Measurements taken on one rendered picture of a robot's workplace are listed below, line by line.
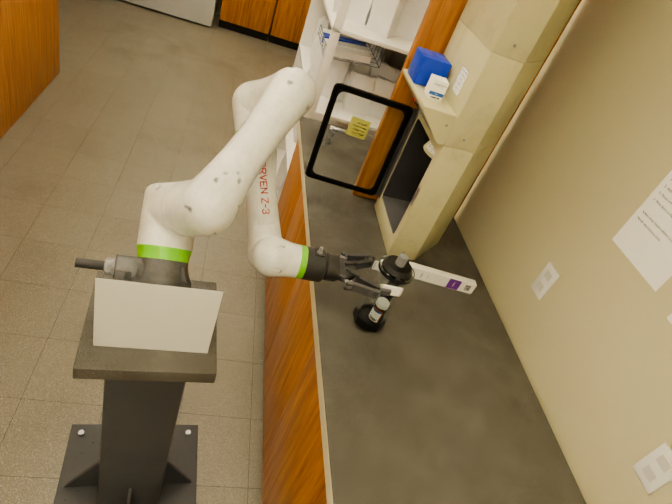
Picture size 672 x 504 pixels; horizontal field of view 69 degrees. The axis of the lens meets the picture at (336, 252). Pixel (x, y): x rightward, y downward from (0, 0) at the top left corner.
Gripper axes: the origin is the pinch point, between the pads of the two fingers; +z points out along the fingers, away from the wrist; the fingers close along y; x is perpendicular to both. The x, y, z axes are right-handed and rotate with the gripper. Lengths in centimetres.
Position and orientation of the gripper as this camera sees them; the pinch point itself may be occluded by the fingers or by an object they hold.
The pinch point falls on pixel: (390, 278)
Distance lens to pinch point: 142.7
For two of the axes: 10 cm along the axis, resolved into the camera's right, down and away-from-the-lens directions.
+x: -3.3, 7.4, 5.9
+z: 9.4, 1.9, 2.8
